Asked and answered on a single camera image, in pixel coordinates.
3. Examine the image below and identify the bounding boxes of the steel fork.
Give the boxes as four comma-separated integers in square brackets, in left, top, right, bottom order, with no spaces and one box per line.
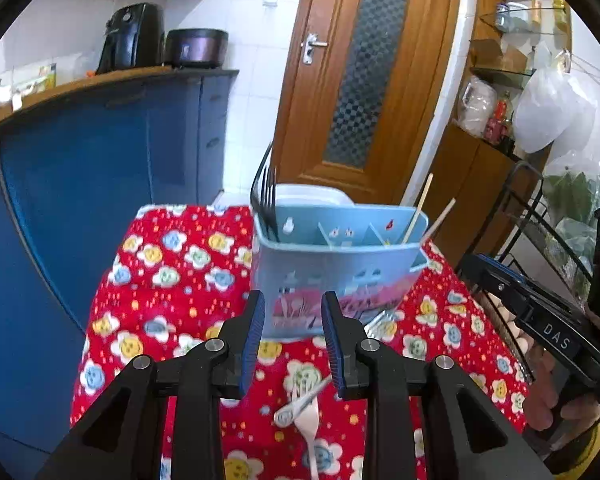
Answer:
[250,142,282,242]
[367,310,402,342]

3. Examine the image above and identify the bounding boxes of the metal door handle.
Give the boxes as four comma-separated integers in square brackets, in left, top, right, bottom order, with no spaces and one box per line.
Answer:
[301,32,328,65]

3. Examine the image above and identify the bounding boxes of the red packets on shelf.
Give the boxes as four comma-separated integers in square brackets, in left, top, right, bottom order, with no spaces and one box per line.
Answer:
[484,92,513,146]

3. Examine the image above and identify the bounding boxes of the dark rice cooker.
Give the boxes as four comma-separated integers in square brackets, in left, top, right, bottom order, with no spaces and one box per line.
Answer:
[164,29,229,70]

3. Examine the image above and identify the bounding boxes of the pile of eggs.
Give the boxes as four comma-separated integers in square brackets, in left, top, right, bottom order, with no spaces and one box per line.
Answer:
[490,295,531,361]

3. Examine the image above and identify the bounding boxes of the bag of green vegetables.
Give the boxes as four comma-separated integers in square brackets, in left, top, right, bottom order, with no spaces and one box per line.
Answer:
[542,157,600,301]

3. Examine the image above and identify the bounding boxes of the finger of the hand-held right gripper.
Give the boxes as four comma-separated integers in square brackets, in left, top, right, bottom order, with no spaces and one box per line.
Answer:
[475,254,581,313]
[457,254,536,323]

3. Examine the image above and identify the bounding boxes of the wooden door with glass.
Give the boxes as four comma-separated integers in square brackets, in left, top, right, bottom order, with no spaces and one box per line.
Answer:
[270,0,463,206]

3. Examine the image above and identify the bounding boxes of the wooden shelf unit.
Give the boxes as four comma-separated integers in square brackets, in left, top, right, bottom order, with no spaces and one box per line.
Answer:
[405,0,573,271]

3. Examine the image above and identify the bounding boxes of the white plastic tub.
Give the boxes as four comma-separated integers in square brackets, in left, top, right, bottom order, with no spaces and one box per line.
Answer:
[274,184,355,208]

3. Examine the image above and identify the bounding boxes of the black air fryer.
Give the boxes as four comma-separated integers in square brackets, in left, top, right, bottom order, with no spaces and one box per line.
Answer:
[96,3,165,75]

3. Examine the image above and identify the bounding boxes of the black wire rack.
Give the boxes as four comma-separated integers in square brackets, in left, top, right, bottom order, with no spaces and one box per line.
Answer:
[455,160,596,386]

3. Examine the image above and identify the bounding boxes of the light blue utensil holder box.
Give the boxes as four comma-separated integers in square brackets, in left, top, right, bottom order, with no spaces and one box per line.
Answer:
[252,205,429,343]

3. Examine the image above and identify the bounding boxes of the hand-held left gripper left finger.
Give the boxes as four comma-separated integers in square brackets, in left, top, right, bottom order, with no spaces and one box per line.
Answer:
[35,290,267,480]

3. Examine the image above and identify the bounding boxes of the red smiley flower tablecloth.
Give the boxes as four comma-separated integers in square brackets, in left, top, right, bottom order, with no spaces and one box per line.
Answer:
[70,204,531,480]

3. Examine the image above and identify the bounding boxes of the white bag on shelf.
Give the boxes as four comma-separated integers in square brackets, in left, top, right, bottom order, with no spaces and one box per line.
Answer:
[457,76,497,136]

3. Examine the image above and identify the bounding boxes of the white plastic fork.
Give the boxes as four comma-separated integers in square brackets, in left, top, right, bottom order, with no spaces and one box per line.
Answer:
[291,385,322,480]

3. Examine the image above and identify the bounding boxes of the blue kitchen cabinet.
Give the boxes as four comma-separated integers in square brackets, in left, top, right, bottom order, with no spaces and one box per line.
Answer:
[0,69,240,461]

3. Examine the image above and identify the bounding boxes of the wooden chopstick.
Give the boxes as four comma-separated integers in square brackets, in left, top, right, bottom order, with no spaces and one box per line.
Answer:
[404,174,434,242]
[419,199,457,242]

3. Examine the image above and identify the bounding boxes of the white plastic bags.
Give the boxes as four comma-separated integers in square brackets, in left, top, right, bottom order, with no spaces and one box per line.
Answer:
[514,67,598,153]

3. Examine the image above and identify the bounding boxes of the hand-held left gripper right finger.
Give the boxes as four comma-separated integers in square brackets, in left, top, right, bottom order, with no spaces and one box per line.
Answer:
[321,291,553,480]

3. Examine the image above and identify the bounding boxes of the person's right hand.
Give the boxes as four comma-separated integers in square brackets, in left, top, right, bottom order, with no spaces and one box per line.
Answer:
[524,345,600,433]

